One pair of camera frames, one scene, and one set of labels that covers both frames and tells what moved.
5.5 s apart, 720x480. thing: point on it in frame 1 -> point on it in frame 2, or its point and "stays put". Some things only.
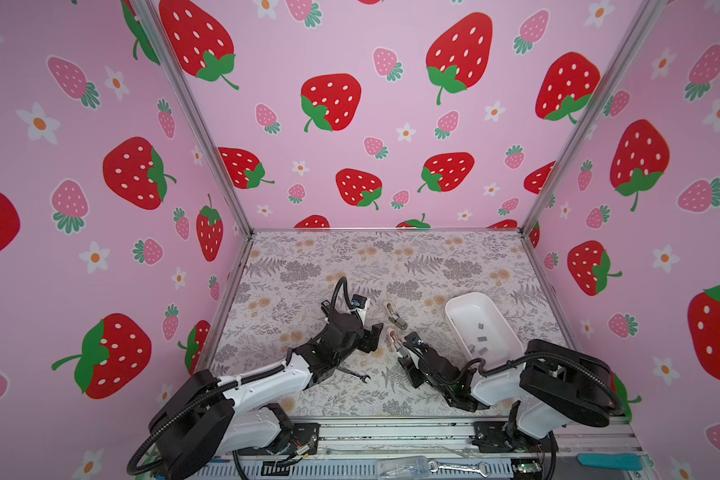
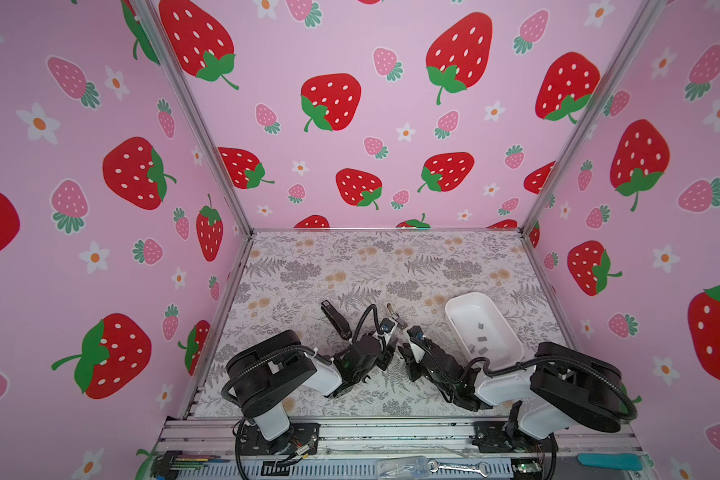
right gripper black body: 413,375 stays put
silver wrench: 484,468 stays put
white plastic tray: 483,330 stays put
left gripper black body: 353,346 -> 382,360
